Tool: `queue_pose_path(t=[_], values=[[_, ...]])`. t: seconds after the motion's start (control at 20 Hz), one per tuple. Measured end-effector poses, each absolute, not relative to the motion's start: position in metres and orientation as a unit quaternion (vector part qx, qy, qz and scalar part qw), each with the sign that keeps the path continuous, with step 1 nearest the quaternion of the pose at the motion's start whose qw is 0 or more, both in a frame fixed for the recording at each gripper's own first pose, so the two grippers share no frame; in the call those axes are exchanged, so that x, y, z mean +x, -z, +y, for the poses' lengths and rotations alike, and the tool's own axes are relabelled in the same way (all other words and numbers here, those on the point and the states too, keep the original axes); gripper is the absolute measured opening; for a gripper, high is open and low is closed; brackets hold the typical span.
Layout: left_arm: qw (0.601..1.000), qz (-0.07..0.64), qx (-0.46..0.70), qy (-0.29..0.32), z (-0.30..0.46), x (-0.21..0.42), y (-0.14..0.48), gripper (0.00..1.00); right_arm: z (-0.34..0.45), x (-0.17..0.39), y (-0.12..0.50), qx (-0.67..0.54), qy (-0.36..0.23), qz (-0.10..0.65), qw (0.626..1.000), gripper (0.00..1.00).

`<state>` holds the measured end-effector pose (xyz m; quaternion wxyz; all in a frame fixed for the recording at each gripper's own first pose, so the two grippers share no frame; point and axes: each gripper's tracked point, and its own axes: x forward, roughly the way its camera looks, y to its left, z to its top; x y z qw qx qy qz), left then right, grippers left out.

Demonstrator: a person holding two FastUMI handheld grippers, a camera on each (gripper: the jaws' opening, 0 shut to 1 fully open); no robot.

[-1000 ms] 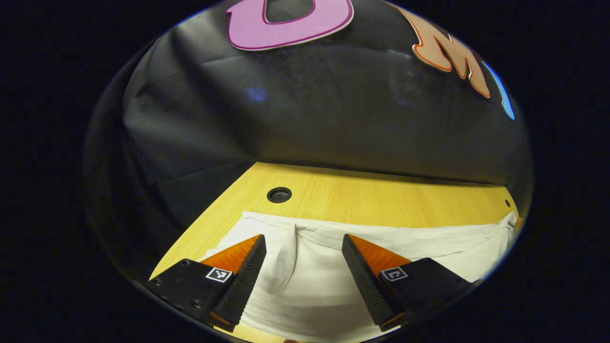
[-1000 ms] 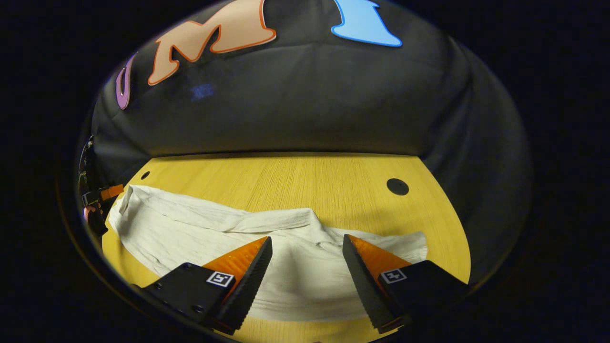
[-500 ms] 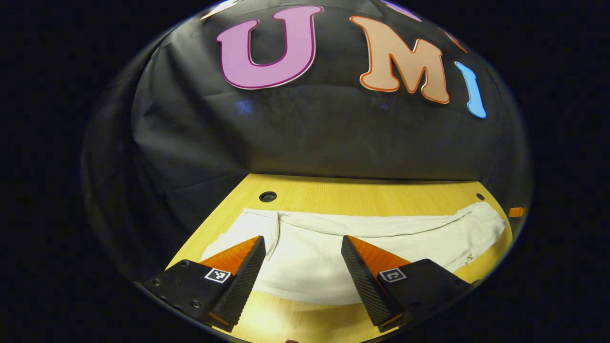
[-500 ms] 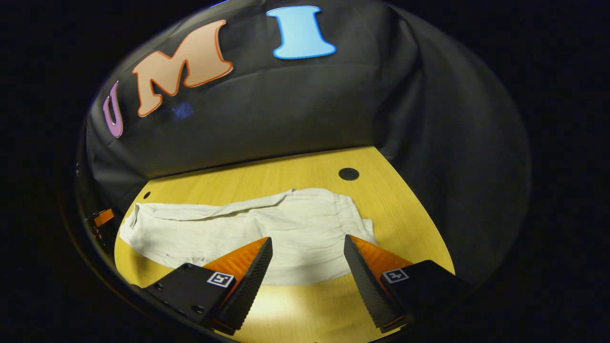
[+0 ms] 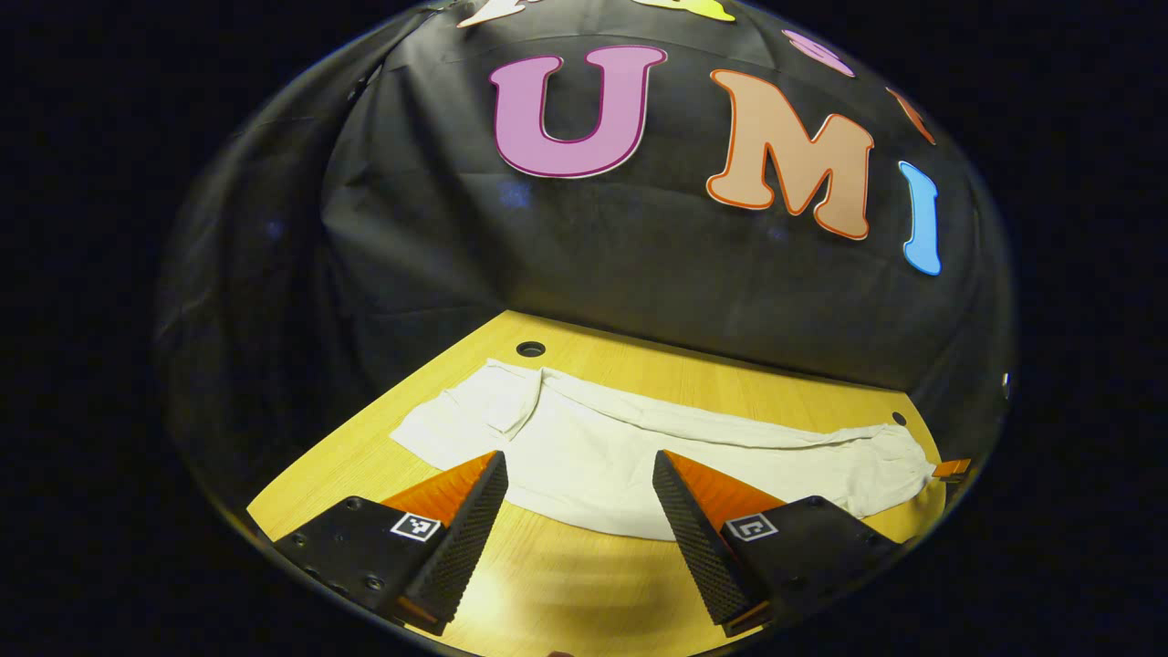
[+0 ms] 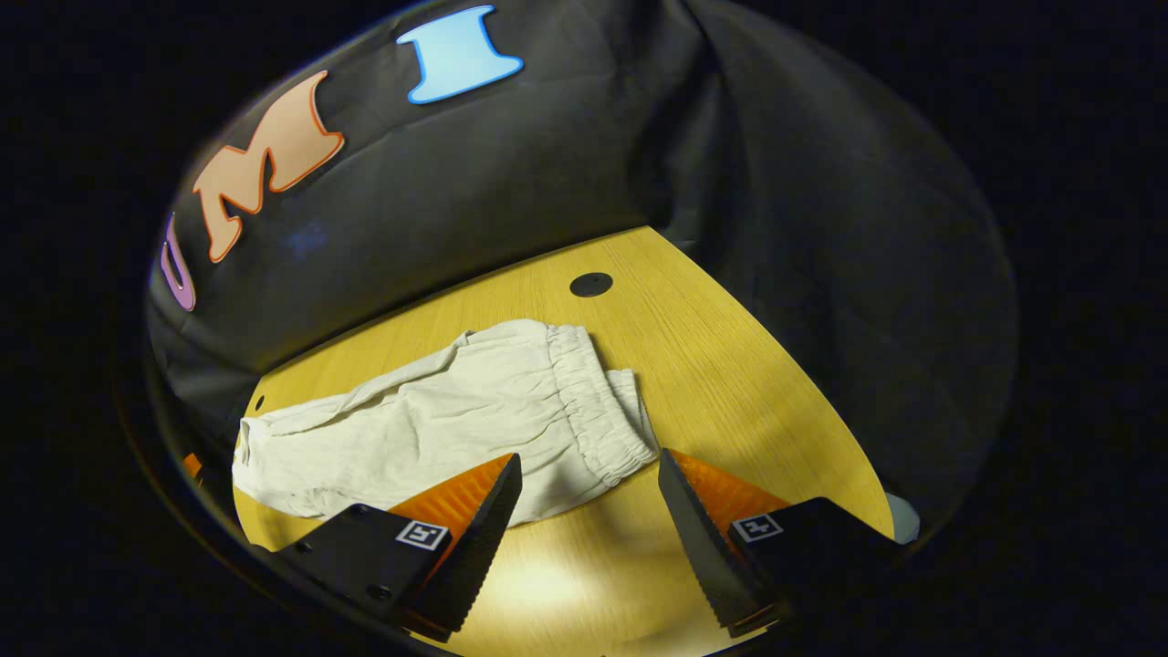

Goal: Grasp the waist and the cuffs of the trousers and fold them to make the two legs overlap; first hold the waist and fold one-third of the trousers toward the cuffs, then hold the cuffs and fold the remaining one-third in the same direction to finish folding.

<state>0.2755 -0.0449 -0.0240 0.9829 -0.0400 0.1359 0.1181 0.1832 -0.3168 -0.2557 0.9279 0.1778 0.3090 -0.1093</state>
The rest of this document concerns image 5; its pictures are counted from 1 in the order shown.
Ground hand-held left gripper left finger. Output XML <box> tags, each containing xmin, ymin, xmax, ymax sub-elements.
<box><xmin>272</xmin><ymin>450</ymin><xmax>510</xmax><ymax>638</ymax></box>

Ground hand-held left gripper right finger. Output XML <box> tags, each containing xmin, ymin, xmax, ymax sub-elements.
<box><xmin>652</xmin><ymin>449</ymin><xmax>902</xmax><ymax>639</ymax></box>

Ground off-white jeans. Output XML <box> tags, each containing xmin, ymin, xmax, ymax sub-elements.
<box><xmin>390</xmin><ymin>358</ymin><xmax>938</xmax><ymax>542</ymax></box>

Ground black backdrop cloth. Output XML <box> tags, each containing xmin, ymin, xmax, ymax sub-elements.
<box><xmin>155</xmin><ymin>0</ymin><xmax>1016</xmax><ymax>512</ymax></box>

